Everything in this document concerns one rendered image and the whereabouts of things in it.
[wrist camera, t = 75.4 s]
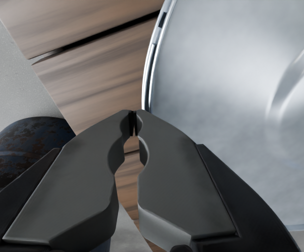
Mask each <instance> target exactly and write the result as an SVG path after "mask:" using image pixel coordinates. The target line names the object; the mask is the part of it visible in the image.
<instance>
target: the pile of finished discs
mask: <svg viewBox="0 0 304 252"><path fill-rule="evenodd" d="M171 2H172V0H165V1H164V3H163V5H162V8H161V10H160V13H159V15H158V18H157V21H156V23H155V26H154V29H153V32H152V36H151V39H150V43H149V47H148V51H147V55H146V60H145V66H144V73H143V81H142V109H143V110H145V111H147V112H149V91H150V80H151V73H152V67H153V61H154V56H155V52H156V48H157V44H158V40H159V37H160V33H161V30H162V27H163V24H164V21H165V18H166V15H167V13H168V10H169V7H170V5H171Z"/></svg>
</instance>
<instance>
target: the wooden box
mask: <svg viewBox="0 0 304 252"><path fill-rule="evenodd" d="M164 1H165V0H0V21H1V22H2V24H3V25H4V27H5V28H6V30H7V31H8V33H9V35H10V36H11V38H12V39H13V41H14V42H15V44H16V45H17V47H18V48H19V50H20V51H21V53H22V54H23V56H24V57H25V58H26V59H27V60H30V59H33V58H36V57H38V56H41V55H43V57H44V58H41V59H40V60H38V61H36V62H35V63H33V64H32V65H31V68H32V69H33V71H34V72H35V74H36V75H37V77H38V78H39V80H40V82H41V83H42V85H43V86H44V88H45V89H46V91H47V92H48V94H49V95H50V97H51V98H52V100H53V101H54V103H55V104H56V106H57V107H58V109H59V110H60V112H61V113H62V115H63V116H64V118H65V119H66V121H67V122H68V124H69V126H70V127H71V129H72V130H73V132H74V133H75V135H76V136H77V135H78V134H80V133H81V132H83V131H84V130H86V129H87V128H89V127H91V126H93V125H95V124H96V123H98V122H100V121H102V120H104V119H106V118H108V117H110V116H112V115H113V114H115V113H117V112H119V111H121V110H131V111H137V110H139V109H142V87H143V76H144V68H145V62H146V57H147V53H148V48H149V44H150V41H151V37H152V33H153V30H154V27H155V24H156V21H157V19H158V16H159V14H158V15H155V16H153V17H150V18H147V19H145V20H142V21H140V22H137V23H134V24H132V25H129V26H126V27H124V28H120V25H123V24H125V23H128V22H131V21H133V20H136V19H139V18H141V17H144V16H146V15H149V14H152V13H154V12H157V11H160V10H161V8H162V6H163V4H164ZM123 148H124V158H125V160H124V162H123V163H122V164H121V166H120V167H119V168H118V169H117V171H116V173H115V175H114V177H115V184H116V190H117V197H118V200H119V201H120V203H121V204H122V206H123V207H124V209H125V210H126V212H127V214H128V215H129V217H130V218H131V219H132V220H133V223H134V224H135V226H136V227H137V229H138V230H139V232H140V225H139V211H138V182H137V179H138V175H139V174H140V172H141V171H142V170H143V168H144V167H145V166H144V165H143V164H142V163H141V161H140V148H139V138H138V136H135V125H134V129H133V136H130V138H129V139H128V140H127V141H126V142H125V144H124V146H123Z"/></svg>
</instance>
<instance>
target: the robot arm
mask: <svg viewBox="0 0 304 252"><path fill-rule="evenodd" d="M134 131H135V136H137V137H138V138H139V157H140V162H141V163H142V164H143V165H144V168H143V170H142V171H141V172H140V174H139V175H138V177H137V203H138V218H139V230H140V233H141V234H142V236H143V237H144V238H146V239H147V240H149V241H151V242H152V243H154V244H155V245H157V246H159V247H160V248H162V249H164V250H165V251H167V252H302V251H301V250H300V248H299V246H298V245H297V243H296V241H295V240H294V238H293V237H292V235H291V234H290V232H289V231H288V230H287V228H286V227H285V225H284V224H283V223H282V221H281V220H280V219H279V217H278V216H277V215H276V214H275V212H274V211H273V210H272V209H271V208H270V206H269V205H268V204H267V203H266V202H265V201H264V200H263V199H262V198H261V197H260V196H259V195H258V194H257V193H256V192H255V191H254V190H253V189H252V188H251V187H250V186H249V185H248V184H247V183H246V182H245V181H244V180H243V179H241V178H240V177H239V176H238V175H237V174H236V173H235V172H234V171H233V170H231V169H230V168H229V167H228V166H227V165H226V164H225V163H224V162H223V161H222V160H220V159H219V158H218V157H217V156H216V155H215V154H214V153H213V152H212V151H211V150H209V149H208V148H207V147H206V146H205V145H204V144H196V143H195V142H194V141H193V140H192V139H191V138H190V137H189V136H187V135H186V134H185V133H184V132H182V131H181V130H179V129H178V128H176V127H175V126H173V125H171V124H170V123H168V122H166V121H164V120H162V119H160V118H159V117H157V116H155V115H153V114H151V113H149V112H147V111H146V110H144V109H138V110H134V111H132V110H128V109H123V110H121V111H119V112H117V113H115V114H113V115H111V116H109V117H107V118H105V119H104V120H102V121H100V122H98V123H96V124H94V125H92V126H90V127H89V128H87V129H85V130H84V131H82V132H81V133H79V134H78V135H77V136H75V137H74V138H73V139H71V140H70V141H69V142H68V143H67V144H65V145H64V146H63V147H62V148H53V149H52V150H50V151H49V152H48V153H47V154H46V155H44V156H43V157H42V158H41V159H39V160H38V161H37V162H36V163H34V164H33V165H32V166H31V167H29V168H28V169H27V170H26V171H24V172H23V173H22V174H21V175H19V176H18V177H17V178H16V179H14V180H13V181H12V182H11V183H9V184H8V185H7V186H6V187H4V188H3V189H2V190H1V191H0V252H91V250H93V249H94V248H96V247H98V246H99V245H101V244H102V243H104V242H106V241H107V240H109V239H110V238H111V237H112V236H113V234H114V233H115V230H116V225H117V218H118V212H119V201H118V194H117V187H116V181H115V173H116V171H117V170H118V168H119V167H120V166H121V164H122V163H123V162H124V161H125V154H124V144H125V142H126V141H127V140H128V139H129V138H130V137H132V136H133V132H134Z"/></svg>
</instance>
